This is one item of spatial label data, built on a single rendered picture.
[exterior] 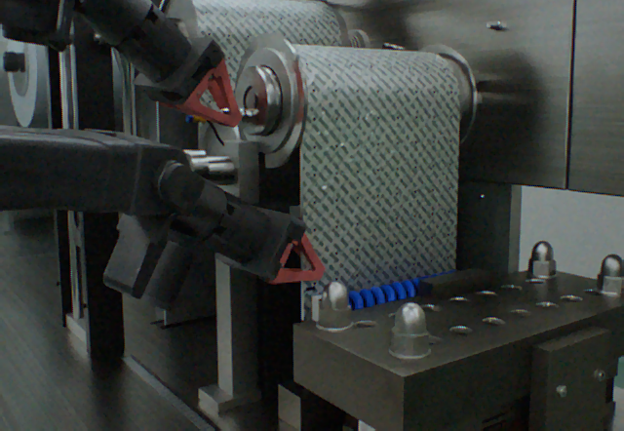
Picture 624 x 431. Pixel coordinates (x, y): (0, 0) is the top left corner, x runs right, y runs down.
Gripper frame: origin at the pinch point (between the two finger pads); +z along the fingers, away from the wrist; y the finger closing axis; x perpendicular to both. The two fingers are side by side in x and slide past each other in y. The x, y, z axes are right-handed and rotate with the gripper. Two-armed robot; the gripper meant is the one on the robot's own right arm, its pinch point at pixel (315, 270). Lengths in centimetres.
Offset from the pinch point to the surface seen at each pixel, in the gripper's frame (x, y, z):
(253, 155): 8.8, -7.1, -9.1
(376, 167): 13.6, 0.3, 1.8
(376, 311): -1.3, 5.9, 5.2
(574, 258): 81, -137, 259
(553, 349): 1.7, 21.9, 12.3
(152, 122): 12.5, -41.3, -8.9
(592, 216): 101, -129, 247
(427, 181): 15.7, 0.3, 9.9
